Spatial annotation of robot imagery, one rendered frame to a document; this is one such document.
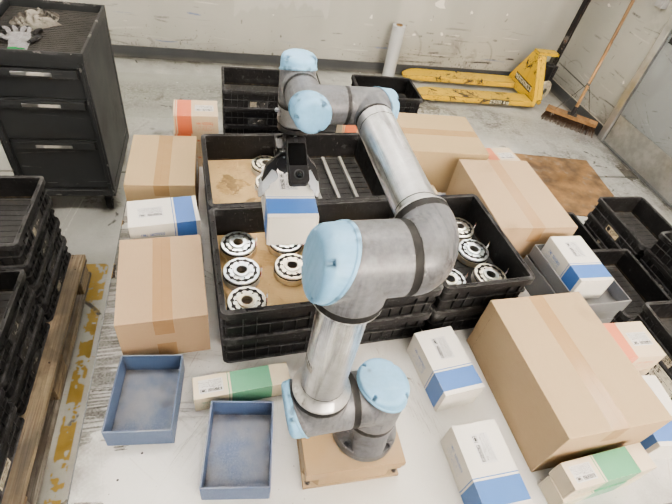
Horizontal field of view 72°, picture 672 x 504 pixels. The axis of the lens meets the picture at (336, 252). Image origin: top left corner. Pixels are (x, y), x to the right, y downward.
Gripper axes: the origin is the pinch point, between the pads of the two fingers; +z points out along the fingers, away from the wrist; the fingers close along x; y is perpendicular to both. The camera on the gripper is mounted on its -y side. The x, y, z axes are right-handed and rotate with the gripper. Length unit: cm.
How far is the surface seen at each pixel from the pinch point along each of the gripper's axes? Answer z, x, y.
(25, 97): 42, 102, 126
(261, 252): 27.7, 5.3, 8.9
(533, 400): 26, -58, -47
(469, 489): 36, -38, -62
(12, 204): 61, 99, 73
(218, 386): 35.0, 18.3, -30.5
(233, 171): 27, 12, 50
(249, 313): 18.3, 10.5, -21.2
